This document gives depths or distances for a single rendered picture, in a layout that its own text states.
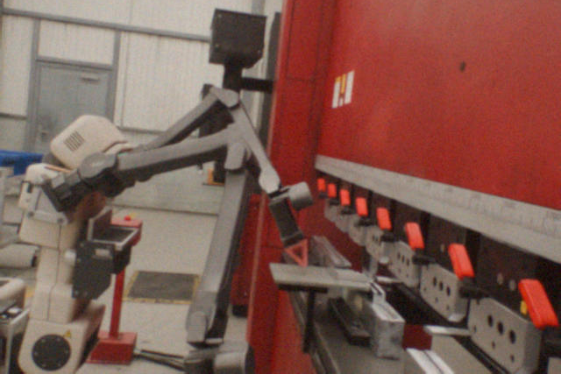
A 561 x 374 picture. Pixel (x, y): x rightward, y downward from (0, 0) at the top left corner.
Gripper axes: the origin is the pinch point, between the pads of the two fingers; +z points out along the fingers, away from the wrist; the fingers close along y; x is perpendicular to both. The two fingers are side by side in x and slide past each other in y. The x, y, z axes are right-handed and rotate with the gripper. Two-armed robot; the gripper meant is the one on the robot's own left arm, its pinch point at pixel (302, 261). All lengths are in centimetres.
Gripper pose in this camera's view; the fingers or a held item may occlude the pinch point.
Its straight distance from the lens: 156.5
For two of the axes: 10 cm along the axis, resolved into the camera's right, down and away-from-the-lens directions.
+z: 3.9, 9.2, 0.9
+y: -0.7, -0.6, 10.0
